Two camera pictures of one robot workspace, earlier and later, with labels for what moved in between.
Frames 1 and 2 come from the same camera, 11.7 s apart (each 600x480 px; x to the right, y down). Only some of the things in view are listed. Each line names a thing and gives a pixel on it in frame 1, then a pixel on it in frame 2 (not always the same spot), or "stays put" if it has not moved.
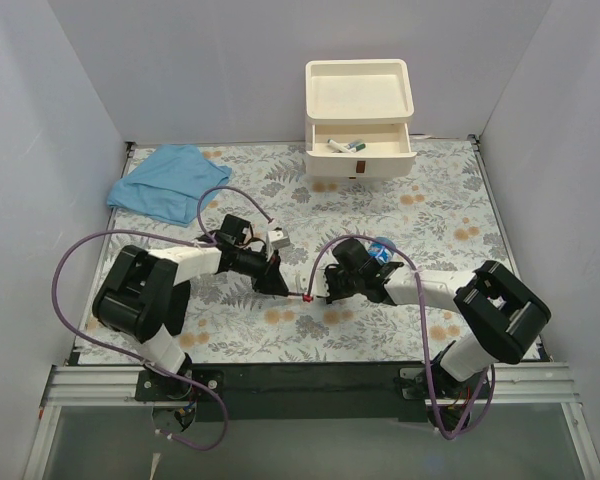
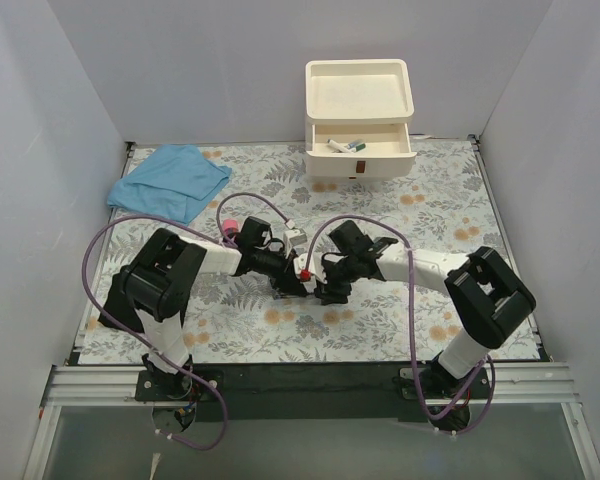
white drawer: (387, 153) stays put
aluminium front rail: (508, 384) stays put
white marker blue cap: (337, 144) stays put
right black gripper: (333, 281) -> (335, 278)
